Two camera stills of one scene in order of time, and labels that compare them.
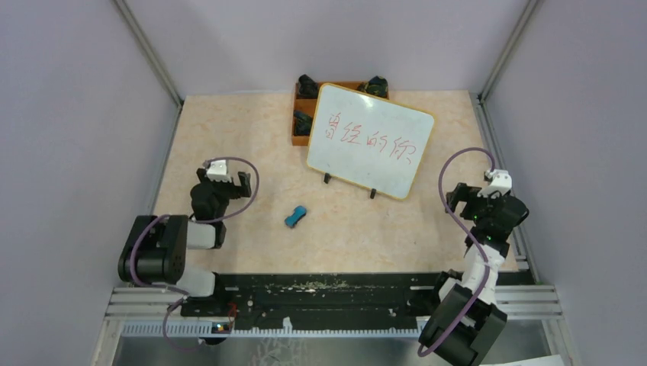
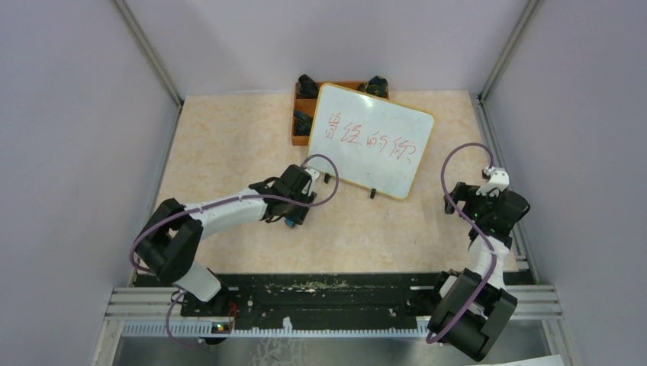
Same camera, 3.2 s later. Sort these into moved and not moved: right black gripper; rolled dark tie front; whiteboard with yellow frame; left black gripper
Moved: left black gripper
Not moved: whiteboard with yellow frame; right black gripper; rolled dark tie front
